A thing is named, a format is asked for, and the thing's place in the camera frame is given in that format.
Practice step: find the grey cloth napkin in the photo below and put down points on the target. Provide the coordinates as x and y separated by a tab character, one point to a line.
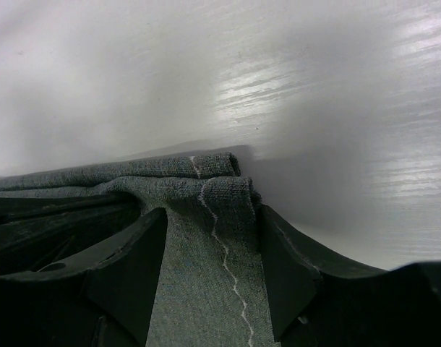
211	289

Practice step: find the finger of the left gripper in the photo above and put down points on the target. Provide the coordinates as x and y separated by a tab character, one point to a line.
35	232

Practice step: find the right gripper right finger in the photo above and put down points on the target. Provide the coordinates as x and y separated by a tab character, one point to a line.
295	267

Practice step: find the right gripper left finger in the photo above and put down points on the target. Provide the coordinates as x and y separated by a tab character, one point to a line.
101	296

